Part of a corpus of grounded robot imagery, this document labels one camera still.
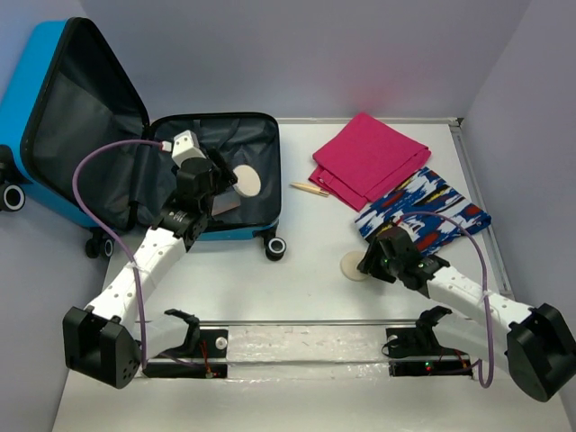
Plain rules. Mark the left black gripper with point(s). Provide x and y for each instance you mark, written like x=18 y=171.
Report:
x=225 y=168

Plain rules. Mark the blue white patterned cloth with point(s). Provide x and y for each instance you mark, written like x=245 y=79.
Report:
x=434 y=213

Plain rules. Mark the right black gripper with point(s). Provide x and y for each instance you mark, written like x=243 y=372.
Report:
x=369 y=263

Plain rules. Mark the pink cloth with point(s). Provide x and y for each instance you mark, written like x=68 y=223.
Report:
x=365 y=161

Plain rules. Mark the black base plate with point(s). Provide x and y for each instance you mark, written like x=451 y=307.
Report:
x=206 y=360
x=412 y=352

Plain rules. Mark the wooden stick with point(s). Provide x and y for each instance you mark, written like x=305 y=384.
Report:
x=310 y=188

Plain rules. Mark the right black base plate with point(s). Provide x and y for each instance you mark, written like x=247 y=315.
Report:
x=412 y=352

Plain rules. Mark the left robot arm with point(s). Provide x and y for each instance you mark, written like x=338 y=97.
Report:
x=109 y=339

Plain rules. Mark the beige round disc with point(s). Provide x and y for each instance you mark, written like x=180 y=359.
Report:
x=349 y=266
x=248 y=183

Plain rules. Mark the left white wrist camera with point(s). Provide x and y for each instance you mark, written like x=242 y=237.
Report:
x=186 y=145

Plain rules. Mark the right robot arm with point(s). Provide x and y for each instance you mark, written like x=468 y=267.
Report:
x=533 y=344

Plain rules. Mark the blue hard-shell suitcase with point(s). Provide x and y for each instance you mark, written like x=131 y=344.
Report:
x=75 y=137

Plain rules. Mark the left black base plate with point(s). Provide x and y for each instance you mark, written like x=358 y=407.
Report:
x=206 y=360

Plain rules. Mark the aluminium table rail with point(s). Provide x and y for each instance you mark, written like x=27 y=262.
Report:
x=301 y=322

